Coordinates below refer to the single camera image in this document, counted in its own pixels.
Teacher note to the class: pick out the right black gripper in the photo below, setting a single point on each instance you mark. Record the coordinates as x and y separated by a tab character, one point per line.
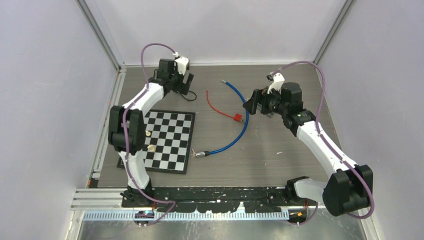
252	103

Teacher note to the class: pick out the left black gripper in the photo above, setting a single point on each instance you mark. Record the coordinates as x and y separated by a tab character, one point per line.
185	87

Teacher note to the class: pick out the black cable padlock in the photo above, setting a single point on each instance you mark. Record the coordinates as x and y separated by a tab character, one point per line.
191	96

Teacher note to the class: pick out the red cable padlock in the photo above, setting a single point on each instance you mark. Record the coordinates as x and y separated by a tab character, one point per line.
237	117

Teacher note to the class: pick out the blue cable lock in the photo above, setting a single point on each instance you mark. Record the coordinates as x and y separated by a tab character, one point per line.
206	153

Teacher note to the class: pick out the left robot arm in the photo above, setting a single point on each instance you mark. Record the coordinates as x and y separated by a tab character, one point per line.
127	128

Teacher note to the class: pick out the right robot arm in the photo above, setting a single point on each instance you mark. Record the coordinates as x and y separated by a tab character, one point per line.
349	188

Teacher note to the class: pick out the black white chessboard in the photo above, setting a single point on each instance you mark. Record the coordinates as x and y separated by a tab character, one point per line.
171	134

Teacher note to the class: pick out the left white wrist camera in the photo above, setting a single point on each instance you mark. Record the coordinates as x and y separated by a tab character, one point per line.
180	63

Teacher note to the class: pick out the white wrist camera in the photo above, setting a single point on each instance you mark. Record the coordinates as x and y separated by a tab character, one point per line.
277	81
180	63

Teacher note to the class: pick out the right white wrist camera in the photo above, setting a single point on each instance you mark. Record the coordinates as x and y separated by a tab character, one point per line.
277	81

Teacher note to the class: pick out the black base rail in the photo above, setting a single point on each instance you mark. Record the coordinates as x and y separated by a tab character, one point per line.
254	199

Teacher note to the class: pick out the aluminium frame rail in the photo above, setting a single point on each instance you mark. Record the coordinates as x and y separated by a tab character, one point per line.
150	215

